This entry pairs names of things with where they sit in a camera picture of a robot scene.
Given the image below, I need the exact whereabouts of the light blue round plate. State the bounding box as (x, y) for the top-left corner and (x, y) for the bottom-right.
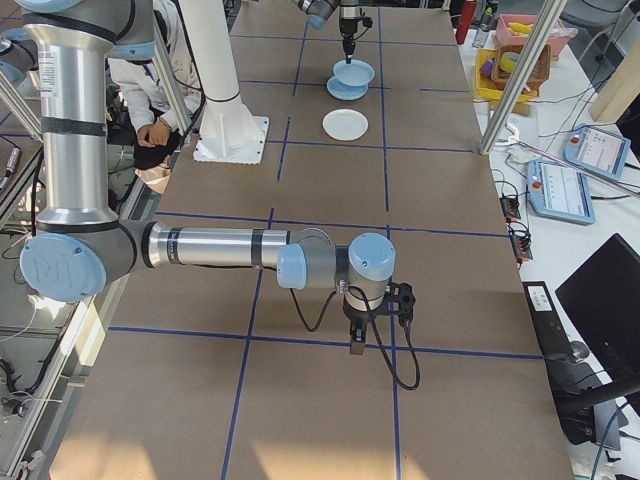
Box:
(333, 60), (376, 89)
(326, 75), (370, 103)

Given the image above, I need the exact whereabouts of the white round plate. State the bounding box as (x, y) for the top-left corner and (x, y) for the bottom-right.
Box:
(322, 108), (370, 142)

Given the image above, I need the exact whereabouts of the bystander hand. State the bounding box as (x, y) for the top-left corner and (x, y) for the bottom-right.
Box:
(135, 117), (174, 147)

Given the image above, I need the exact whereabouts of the white column stand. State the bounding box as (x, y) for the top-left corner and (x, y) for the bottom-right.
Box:
(192, 0), (270, 165)

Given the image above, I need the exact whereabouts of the clear plastic bottle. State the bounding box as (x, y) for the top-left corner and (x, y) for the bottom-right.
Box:
(472, 9), (494, 49)

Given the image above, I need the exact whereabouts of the yellow plastic tray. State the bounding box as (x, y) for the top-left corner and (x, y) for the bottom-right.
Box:
(473, 47), (539, 104)

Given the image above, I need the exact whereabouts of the black power strip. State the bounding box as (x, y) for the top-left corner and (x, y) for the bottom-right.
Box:
(509, 227), (535, 264)
(501, 194), (524, 224)

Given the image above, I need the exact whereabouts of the brown wicker basket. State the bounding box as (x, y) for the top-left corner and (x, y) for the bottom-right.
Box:
(492, 43), (552, 94)

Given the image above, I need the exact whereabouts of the pink plastic bin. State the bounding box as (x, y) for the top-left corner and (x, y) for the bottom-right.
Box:
(494, 13), (566, 61)

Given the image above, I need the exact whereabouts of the person in white jacket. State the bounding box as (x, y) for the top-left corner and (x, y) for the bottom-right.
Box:
(107, 0), (206, 194)

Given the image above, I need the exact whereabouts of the black cloth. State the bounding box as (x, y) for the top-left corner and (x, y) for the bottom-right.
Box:
(132, 134), (184, 174)

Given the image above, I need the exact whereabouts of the blue teach pendant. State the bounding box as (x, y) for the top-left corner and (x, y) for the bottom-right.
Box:
(525, 158), (597, 224)
(563, 125), (632, 182)

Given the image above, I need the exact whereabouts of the black monitor screen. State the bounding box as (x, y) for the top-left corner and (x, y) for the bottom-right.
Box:
(554, 232), (640, 381)

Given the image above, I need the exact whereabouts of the pale wooden beam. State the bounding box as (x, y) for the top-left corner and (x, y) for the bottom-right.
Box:
(589, 29), (640, 126)

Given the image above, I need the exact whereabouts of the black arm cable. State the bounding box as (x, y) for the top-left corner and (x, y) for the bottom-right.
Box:
(288, 287), (342, 333)

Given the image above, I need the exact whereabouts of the black camera cable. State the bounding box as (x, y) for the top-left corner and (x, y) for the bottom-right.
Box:
(362, 294), (422, 392)

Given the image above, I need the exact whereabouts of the aluminium frame post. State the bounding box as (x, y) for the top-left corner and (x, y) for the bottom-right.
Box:
(474, 0), (569, 155)

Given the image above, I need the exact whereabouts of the blue cable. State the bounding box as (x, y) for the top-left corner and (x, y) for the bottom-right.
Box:
(592, 399), (631, 469)

